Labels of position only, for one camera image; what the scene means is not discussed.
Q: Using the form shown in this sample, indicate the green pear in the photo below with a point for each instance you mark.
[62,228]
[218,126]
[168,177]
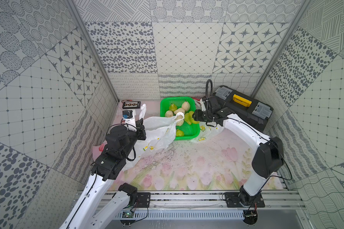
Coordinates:
[179,133]

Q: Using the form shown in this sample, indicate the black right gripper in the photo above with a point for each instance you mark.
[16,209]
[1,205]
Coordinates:
[197,113]

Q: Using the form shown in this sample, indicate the black smartphone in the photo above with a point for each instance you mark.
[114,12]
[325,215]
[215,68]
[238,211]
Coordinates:
[131,105]

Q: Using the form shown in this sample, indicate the yellow-green small pear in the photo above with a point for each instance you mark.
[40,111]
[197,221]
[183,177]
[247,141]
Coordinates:
[173,107]

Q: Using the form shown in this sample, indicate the white plastic bag lemon print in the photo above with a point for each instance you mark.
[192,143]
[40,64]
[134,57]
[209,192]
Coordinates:
[160,133]

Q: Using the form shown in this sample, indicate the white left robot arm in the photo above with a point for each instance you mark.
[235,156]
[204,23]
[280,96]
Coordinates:
[121,139]

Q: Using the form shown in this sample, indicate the pale beige pear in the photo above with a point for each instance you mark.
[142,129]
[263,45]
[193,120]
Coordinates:
[169,113]

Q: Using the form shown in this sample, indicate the black toolbox yellow latch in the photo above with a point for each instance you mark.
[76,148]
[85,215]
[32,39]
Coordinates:
[252,111]

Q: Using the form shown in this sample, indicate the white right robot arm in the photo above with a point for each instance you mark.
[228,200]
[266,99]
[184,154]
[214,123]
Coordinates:
[268,151]

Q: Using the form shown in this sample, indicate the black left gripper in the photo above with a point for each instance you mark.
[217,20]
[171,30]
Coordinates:
[140,130]

